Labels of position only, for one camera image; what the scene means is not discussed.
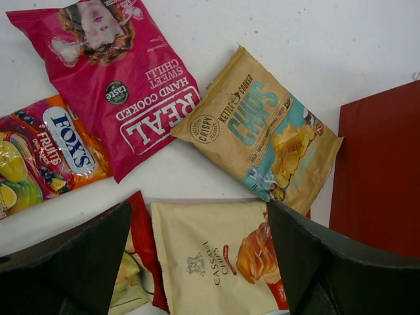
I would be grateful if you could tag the pink Real chips bag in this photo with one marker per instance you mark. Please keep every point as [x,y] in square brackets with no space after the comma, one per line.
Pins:
[113,66]

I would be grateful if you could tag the cream cassava chips bag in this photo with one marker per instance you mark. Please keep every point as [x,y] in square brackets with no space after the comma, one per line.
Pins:
[218,258]

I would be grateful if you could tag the red paper bag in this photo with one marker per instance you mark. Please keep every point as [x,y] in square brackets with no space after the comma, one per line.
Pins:
[375,197]

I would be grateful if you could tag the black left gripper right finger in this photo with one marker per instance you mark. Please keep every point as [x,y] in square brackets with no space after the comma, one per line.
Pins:
[325,272]

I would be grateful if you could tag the orange Fox's candy bag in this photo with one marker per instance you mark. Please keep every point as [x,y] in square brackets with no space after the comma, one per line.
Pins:
[46,151]

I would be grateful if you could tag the red Kusuka cassava chips bag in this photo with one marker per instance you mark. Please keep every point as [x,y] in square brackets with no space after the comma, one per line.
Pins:
[139,279]

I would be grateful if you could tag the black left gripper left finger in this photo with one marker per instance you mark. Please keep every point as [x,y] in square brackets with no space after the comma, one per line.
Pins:
[73,272]

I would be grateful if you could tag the brown kettle chips bag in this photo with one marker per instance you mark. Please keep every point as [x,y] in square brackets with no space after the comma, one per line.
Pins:
[258,132]

